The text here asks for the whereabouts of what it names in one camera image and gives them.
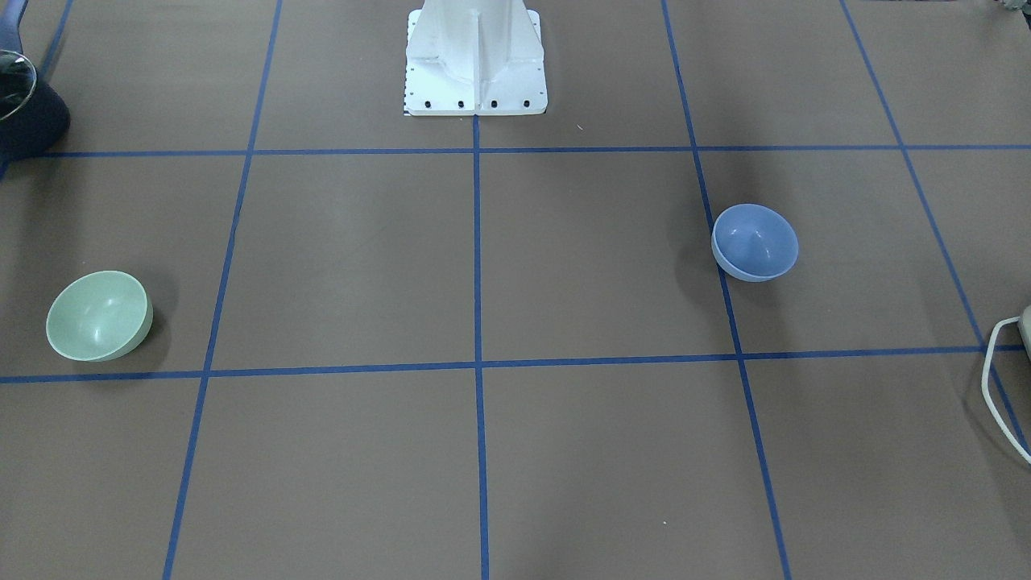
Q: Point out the dark blue pot with lid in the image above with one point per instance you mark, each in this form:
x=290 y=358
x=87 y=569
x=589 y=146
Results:
x=33 y=115

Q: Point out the blue bowl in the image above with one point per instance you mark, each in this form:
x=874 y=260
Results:
x=753 y=243

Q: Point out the silver white toaster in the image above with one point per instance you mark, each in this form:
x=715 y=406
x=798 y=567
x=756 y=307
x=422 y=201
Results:
x=1024 y=328

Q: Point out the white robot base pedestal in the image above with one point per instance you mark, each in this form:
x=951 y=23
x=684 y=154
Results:
x=474 y=58

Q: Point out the green bowl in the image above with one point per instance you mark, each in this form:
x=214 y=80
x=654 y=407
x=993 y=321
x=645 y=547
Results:
x=99 y=317

